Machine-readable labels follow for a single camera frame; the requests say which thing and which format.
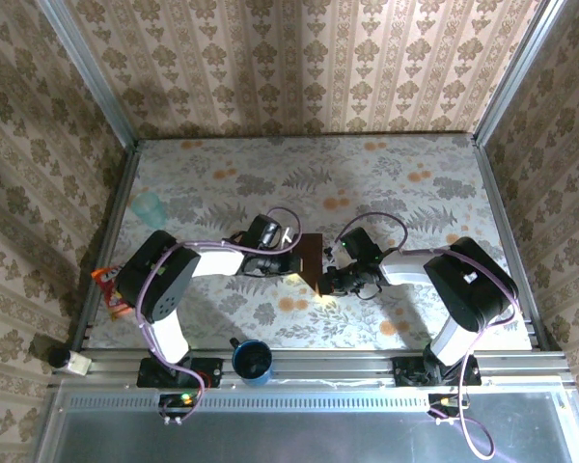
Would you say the translucent teal plastic cup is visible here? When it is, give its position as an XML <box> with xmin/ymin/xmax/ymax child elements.
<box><xmin>129</xmin><ymin>191</ymin><xmax>168</xmax><ymax>228</ymax></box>

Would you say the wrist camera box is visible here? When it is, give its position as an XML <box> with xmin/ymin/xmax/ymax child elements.
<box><xmin>247</xmin><ymin>214</ymin><xmax>295</xmax><ymax>250</ymax></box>
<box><xmin>325</xmin><ymin>227</ymin><xmax>381</xmax><ymax>265</ymax></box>

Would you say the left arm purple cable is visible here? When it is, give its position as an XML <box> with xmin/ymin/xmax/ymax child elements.
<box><xmin>134</xmin><ymin>206</ymin><xmax>304</xmax><ymax>425</ymax></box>

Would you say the grey metal tray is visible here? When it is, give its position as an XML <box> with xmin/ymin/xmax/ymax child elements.
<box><xmin>32</xmin><ymin>380</ymin><xmax>579</xmax><ymax>463</ymax></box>

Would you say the aluminium frame post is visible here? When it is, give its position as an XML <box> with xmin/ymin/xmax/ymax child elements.
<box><xmin>34</xmin><ymin>0</ymin><xmax>140</xmax><ymax>149</ymax></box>
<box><xmin>471</xmin><ymin>0</ymin><xmax>562</xmax><ymax>147</ymax></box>

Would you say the white and black cylinder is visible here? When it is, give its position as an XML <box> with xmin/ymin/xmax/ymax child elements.
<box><xmin>47</xmin><ymin>347</ymin><xmax>92</xmax><ymax>376</ymax></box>

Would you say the floral patterned table cover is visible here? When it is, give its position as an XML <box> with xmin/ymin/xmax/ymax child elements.
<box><xmin>87</xmin><ymin>135</ymin><xmax>535</xmax><ymax>351</ymax></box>

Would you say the long aluminium base rail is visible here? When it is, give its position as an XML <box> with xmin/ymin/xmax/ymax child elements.
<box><xmin>47</xmin><ymin>349</ymin><xmax>576</xmax><ymax>390</ymax></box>

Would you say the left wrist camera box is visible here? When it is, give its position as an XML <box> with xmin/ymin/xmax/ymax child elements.
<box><xmin>247</xmin><ymin>214</ymin><xmax>295</xmax><ymax>250</ymax></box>

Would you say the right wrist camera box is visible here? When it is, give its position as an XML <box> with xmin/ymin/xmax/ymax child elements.
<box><xmin>325</xmin><ymin>227</ymin><xmax>381</xmax><ymax>265</ymax></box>

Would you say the blue mug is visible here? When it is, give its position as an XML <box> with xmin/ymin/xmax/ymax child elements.
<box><xmin>229</xmin><ymin>337</ymin><xmax>274</xmax><ymax>387</ymax></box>

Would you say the aluminium side rail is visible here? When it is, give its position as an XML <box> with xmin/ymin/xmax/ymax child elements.
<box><xmin>471</xmin><ymin>137</ymin><xmax>551</xmax><ymax>352</ymax></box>
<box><xmin>69</xmin><ymin>139</ymin><xmax>141</xmax><ymax>352</ymax></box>

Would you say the small connector board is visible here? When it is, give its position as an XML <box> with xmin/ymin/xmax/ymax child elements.
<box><xmin>158</xmin><ymin>393</ymin><xmax>199</xmax><ymax>425</ymax></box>
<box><xmin>427</xmin><ymin>393</ymin><xmax>469</xmax><ymax>425</ymax></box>

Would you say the red orange snack packet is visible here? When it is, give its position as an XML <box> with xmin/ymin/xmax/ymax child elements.
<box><xmin>90</xmin><ymin>265</ymin><xmax>129</xmax><ymax>322</ymax></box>

